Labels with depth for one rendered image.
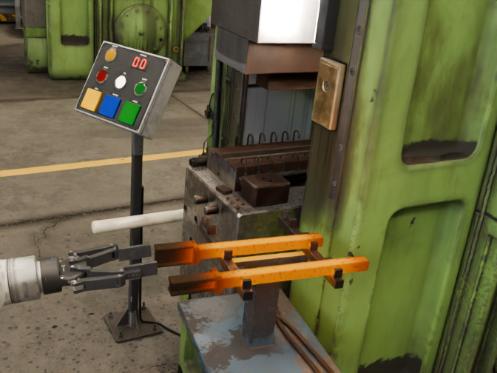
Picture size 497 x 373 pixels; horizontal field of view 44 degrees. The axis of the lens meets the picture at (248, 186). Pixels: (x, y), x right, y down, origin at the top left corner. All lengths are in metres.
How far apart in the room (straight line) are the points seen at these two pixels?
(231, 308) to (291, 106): 0.82
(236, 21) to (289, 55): 0.18
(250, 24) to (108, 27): 4.90
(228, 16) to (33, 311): 1.66
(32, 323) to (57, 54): 4.11
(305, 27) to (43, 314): 1.77
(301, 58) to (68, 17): 4.92
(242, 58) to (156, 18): 4.88
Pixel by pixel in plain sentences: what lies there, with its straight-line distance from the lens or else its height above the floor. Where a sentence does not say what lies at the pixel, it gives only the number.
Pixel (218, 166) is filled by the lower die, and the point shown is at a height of 0.95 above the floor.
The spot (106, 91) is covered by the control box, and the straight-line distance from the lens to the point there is 2.32.
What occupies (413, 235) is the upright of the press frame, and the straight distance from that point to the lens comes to 1.85.
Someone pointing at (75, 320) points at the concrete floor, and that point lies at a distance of 2.85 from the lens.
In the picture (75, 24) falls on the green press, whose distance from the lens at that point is 6.60.
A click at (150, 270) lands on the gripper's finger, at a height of 0.98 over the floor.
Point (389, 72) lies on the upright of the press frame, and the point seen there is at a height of 1.37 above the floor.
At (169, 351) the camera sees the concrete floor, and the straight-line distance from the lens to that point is 2.67.
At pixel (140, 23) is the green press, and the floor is 0.60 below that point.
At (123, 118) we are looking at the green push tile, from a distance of 2.21.
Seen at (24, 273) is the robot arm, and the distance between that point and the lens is 1.30.
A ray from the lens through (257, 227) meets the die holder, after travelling 1.77.
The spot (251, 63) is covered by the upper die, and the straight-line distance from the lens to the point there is 1.74.
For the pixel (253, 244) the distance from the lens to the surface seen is 1.40.
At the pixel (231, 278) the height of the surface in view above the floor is 1.00.
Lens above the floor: 1.66
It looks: 23 degrees down
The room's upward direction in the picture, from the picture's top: 6 degrees clockwise
